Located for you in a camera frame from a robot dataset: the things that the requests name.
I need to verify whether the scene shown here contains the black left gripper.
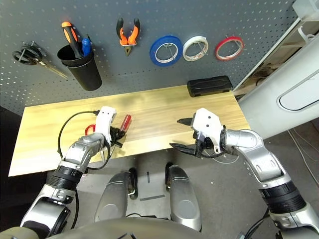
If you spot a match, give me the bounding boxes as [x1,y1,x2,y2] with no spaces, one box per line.
[109,125,127,148]

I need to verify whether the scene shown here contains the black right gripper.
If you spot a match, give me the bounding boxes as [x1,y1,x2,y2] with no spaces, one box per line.
[169,118,215,157]

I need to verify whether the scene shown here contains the red handled screwdriver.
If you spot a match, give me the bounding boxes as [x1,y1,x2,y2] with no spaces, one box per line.
[119,114,132,132]

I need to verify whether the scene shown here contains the red tape roll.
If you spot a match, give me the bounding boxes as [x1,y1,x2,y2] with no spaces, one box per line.
[215,35,245,61]

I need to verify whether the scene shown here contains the orange black needle-nose pliers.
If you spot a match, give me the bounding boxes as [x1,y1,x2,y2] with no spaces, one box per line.
[116,17,141,57]

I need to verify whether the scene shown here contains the grey metal pegboard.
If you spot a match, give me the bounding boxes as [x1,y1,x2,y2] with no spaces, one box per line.
[0,0,299,117]

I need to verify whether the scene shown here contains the black plastic tool case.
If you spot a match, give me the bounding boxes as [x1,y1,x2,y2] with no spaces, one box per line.
[187,75,233,98]

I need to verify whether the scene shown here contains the silver right robot leg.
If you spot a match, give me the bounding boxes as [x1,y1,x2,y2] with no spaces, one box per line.
[165,163,202,231]

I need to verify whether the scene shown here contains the silver robot leg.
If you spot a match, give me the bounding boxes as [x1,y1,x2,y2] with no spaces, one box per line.
[165,163,202,231]
[94,168,139,222]

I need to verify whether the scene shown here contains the silver left robot leg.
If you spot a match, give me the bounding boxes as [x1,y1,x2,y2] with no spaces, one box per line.
[94,168,139,222]

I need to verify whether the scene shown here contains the black plastic cup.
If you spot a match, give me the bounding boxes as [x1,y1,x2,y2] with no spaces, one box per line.
[57,44,103,92]

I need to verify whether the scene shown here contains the long black floor tape strip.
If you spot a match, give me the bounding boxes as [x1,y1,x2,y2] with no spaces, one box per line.
[139,194,165,202]

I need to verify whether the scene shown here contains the white tape roll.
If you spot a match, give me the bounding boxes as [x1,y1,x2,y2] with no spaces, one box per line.
[182,36,209,62]

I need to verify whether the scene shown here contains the blue tape roll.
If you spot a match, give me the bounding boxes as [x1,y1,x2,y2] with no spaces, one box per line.
[150,34,184,67]

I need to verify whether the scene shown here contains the large white rounded housing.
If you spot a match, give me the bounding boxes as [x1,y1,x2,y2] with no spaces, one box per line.
[238,32,319,140]

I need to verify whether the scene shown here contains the grey robot torso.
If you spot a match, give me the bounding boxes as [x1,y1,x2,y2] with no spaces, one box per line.
[49,218,200,239]

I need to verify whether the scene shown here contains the white plastic hook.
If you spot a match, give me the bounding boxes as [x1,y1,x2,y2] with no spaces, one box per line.
[298,26,316,43]

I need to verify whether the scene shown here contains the translucent plastic bin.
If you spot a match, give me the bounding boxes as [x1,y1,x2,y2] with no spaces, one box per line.
[292,0,319,22]

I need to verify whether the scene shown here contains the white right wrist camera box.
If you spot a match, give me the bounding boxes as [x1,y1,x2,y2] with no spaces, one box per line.
[191,108,224,153]

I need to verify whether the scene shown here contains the red handled scissors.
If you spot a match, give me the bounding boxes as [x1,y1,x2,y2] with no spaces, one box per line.
[84,123,97,136]

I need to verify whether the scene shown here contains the blue handled tool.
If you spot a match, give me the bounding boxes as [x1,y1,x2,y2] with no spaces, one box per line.
[81,34,92,57]

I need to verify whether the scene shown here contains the orange black handled screwdriver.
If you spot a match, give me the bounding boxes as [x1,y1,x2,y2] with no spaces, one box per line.
[61,21,84,59]

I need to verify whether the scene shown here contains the black right shoulder cable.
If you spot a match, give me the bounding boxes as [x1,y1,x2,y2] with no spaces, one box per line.
[245,216,270,239]

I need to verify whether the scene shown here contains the white pegboard frame post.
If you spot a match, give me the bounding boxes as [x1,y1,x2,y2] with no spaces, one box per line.
[232,17,304,92]

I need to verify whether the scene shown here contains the grey floor cable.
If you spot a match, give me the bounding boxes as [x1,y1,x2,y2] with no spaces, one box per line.
[288,129,319,186]

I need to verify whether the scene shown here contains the black handled scissors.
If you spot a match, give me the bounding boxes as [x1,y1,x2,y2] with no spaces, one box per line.
[12,41,68,80]

